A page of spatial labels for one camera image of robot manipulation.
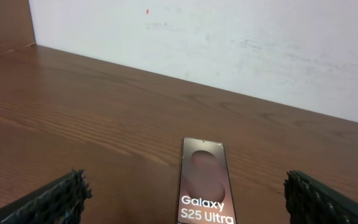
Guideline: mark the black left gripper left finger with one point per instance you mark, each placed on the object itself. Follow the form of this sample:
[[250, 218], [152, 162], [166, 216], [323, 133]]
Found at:
[[59, 202]]

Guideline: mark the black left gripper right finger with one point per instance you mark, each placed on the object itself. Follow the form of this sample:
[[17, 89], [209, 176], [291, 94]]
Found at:
[[309, 201]]

